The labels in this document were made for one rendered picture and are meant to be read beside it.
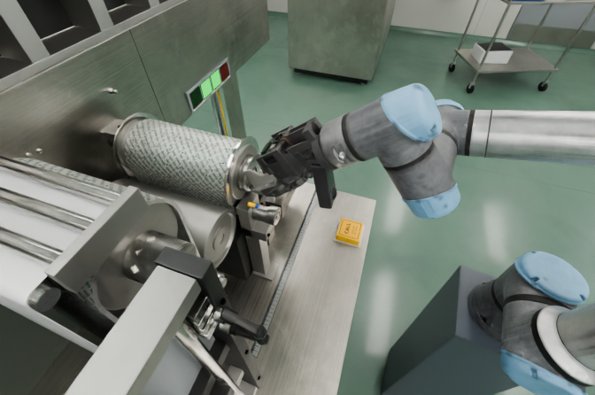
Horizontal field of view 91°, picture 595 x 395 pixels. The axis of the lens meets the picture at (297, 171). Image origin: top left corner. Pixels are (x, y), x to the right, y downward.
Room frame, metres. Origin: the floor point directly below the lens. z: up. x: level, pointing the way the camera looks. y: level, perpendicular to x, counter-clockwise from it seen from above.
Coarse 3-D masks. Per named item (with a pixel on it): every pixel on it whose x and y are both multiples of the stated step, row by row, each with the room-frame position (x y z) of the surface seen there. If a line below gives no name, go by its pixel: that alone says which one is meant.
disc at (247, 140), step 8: (248, 136) 0.46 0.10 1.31; (240, 144) 0.43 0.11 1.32; (256, 144) 0.48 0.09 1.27; (232, 152) 0.40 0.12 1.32; (232, 160) 0.39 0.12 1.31; (232, 168) 0.39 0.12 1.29; (224, 184) 0.36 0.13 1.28; (224, 192) 0.36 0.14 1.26; (232, 200) 0.37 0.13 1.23; (240, 200) 0.39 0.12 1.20
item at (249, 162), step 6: (246, 156) 0.43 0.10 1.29; (252, 156) 0.43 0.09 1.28; (246, 162) 0.41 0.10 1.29; (252, 162) 0.42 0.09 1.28; (240, 168) 0.40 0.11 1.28; (246, 168) 0.40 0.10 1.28; (252, 168) 0.43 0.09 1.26; (258, 168) 0.44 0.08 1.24; (240, 174) 0.39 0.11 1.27; (240, 180) 0.39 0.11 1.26; (246, 180) 0.39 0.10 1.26; (240, 186) 0.39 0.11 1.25; (246, 186) 0.39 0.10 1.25
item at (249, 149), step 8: (128, 128) 0.50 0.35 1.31; (248, 144) 0.45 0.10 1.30; (240, 152) 0.42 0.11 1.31; (248, 152) 0.44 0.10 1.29; (256, 152) 0.47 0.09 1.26; (240, 160) 0.41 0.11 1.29; (232, 176) 0.38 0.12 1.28; (232, 184) 0.37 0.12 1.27; (232, 192) 0.37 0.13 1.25; (240, 192) 0.39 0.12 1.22
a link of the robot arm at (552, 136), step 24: (456, 120) 0.38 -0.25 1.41; (480, 120) 0.37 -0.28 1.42; (504, 120) 0.36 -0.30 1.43; (528, 120) 0.34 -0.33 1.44; (552, 120) 0.33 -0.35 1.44; (576, 120) 0.32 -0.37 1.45; (456, 144) 0.35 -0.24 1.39; (480, 144) 0.34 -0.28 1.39; (504, 144) 0.33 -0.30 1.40; (528, 144) 0.32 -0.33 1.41; (552, 144) 0.31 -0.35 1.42; (576, 144) 0.30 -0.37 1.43
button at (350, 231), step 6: (342, 222) 0.52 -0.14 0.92; (348, 222) 0.52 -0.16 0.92; (354, 222) 0.52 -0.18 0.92; (360, 222) 0.52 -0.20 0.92; (342, 228) 0.50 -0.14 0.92; (348, 228) 0.50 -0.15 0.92; (354, 228) 0.50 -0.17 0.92; (360, 228) 0.50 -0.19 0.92; (336, 234) 0.48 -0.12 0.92; (342, 234) 0.48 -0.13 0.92; (348, 234) 0.48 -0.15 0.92; (354, 234) 0.48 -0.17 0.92; (360, 234) 0.48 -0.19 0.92; (342, 240) 0.47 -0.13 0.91; (348, 240) 0.47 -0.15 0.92; (354, 240) 0.46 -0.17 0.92
